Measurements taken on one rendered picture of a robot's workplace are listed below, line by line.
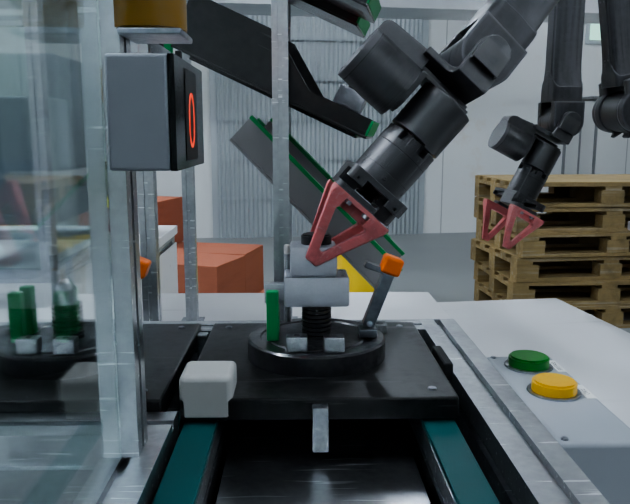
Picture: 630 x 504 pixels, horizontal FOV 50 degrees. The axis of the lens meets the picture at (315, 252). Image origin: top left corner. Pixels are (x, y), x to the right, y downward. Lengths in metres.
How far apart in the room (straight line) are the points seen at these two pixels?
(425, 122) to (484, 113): 8.00
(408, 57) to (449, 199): 7.88
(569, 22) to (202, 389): 0.99
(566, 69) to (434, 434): 0.89
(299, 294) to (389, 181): 0.14
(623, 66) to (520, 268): 3.03
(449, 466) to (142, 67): 0.35
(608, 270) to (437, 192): 4.19
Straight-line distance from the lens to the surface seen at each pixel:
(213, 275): 3.91
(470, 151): 8.59
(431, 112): 0.66
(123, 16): 0.48
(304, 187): 0.89
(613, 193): 4.52
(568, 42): 1.35
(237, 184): 7.99
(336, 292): 0.67
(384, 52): 0.65
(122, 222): 0.49
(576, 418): 0.62
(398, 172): 0.66
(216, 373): 0.60
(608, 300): 4.62
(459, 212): 8.60
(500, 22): 0.73
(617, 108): 1.38
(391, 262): 0.68
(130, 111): 0.44
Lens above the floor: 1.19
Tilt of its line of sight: 10 degrees down
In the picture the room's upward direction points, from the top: straight up
